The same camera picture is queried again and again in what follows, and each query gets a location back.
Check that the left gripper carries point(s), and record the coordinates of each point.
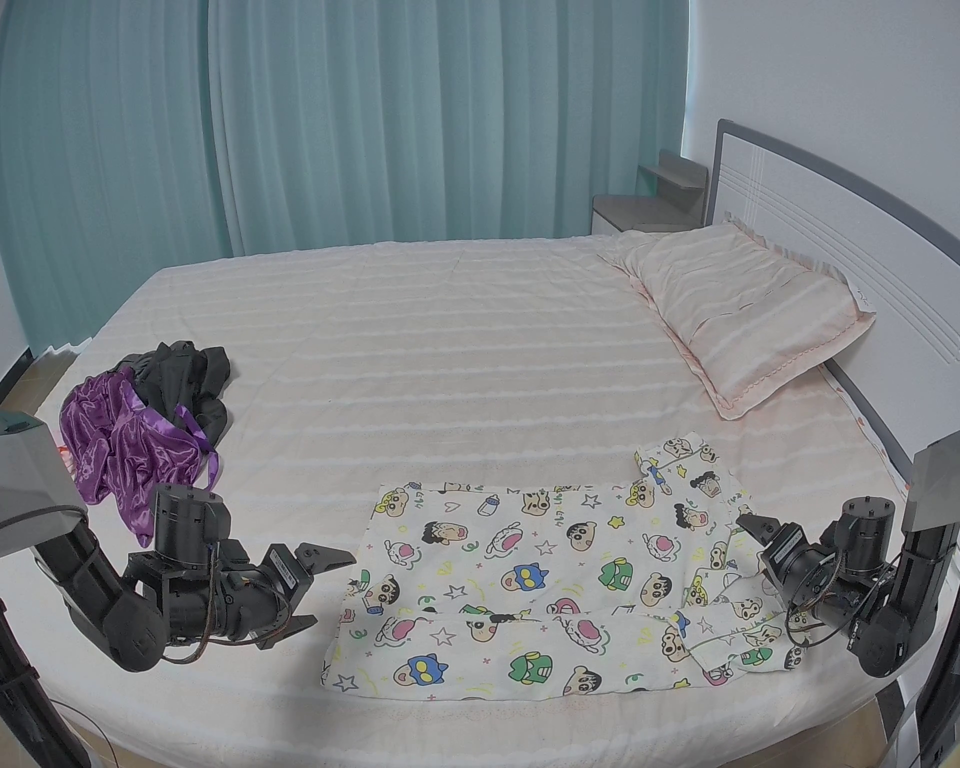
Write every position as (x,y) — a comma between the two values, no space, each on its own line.
(270,600)

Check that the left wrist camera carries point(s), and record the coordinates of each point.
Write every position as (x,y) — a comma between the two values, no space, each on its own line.
(234,555)

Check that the bed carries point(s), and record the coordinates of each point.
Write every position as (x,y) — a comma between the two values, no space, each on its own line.
(450,337)

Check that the pink striped pillow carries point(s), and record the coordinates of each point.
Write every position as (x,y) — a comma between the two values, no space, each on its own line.
(750,315)

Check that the purple satin garment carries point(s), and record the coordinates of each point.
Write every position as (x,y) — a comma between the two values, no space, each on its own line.
(135,450)

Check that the blue-green curtain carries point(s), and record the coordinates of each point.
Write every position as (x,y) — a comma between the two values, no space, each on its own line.
(435,112)
(105,165)

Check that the black garment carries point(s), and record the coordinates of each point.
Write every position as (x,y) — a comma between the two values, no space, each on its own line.
(180,375)

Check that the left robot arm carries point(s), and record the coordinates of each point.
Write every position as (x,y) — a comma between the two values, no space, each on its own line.
(112,600)

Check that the grey bedside table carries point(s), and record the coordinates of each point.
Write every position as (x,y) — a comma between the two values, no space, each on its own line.
(645,210)

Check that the pink garment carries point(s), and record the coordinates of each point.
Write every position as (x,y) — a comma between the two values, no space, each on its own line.
(66,459)

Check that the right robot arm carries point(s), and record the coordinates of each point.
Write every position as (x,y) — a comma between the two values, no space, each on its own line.
(892,622)

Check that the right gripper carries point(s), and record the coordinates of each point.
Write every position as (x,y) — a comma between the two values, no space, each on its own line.
(791,570)

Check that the white printed pyjama top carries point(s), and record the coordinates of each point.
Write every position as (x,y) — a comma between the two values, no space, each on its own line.
(540,592)

